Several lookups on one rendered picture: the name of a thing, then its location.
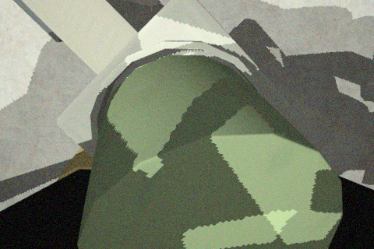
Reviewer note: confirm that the light green cylinder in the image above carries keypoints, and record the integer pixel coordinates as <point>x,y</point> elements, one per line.
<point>190,156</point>

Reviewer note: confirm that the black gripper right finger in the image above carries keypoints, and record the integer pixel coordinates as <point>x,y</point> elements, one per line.
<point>356,228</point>

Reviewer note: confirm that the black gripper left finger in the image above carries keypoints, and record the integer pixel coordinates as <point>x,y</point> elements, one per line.
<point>49,218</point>

